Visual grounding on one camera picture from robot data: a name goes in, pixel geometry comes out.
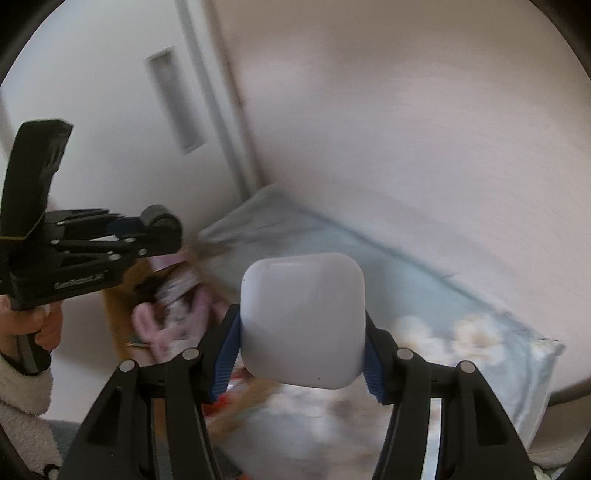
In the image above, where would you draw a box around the white rounded square case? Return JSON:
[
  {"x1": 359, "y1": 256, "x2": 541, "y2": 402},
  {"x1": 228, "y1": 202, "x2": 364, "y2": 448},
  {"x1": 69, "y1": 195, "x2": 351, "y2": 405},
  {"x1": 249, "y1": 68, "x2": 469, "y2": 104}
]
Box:
[{"x1": 240, "y1": 252, "x2": 366, "y2": 390}]

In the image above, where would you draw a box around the left fleece sleeve forearm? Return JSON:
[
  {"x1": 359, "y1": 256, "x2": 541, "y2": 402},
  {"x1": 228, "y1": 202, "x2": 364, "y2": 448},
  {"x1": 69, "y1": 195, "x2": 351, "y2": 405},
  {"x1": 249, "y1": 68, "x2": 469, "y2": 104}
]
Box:
[{"x1": 0, "y1": 356, "x2": 62, "y2": 479}]

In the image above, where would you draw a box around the person's left hand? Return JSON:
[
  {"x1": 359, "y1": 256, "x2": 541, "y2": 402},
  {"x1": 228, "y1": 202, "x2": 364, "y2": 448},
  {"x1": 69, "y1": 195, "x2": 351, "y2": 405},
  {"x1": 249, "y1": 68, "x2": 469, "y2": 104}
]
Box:
[{"x1": 0, "y1": 295, "x2": 63, "y2": 359}]

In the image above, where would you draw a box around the brown cardboard box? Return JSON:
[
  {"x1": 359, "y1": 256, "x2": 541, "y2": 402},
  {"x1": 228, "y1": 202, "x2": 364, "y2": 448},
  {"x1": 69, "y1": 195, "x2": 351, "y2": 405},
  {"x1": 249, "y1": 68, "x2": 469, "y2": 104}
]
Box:
[{"x1": 102, "y1": 248, "x2": 242, "y2": 476}]

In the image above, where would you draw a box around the red snack carton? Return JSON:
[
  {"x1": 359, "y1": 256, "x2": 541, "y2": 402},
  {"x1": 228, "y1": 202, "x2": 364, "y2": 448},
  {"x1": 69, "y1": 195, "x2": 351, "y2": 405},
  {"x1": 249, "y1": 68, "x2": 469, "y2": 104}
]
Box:
[{"x1": 201, "y1": 368, "x2": 247, "y2": 417}]

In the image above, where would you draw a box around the white floral printed tube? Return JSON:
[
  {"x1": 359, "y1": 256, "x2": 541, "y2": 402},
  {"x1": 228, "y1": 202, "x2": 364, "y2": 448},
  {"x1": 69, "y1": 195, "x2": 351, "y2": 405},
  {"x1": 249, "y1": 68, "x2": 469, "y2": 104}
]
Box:
[{"x1": 154, "y1": 265, "x2": 200, "y2": 306}]

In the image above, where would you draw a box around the floral light blue cloth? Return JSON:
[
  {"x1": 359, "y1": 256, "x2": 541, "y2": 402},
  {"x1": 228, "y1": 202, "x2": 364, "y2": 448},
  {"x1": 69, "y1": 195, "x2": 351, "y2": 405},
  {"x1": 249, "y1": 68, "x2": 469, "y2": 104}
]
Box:
[{"x1": 198, "y1": 188, "x2": 563, "y2": 479}]

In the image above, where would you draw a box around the white sliding door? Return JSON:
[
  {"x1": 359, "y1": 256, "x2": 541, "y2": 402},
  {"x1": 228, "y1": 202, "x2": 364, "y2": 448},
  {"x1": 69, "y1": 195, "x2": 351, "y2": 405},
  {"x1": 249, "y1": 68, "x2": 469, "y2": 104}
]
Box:
[{"x1": 1, "y1": 1, "x2": 260, "y2": 229}]

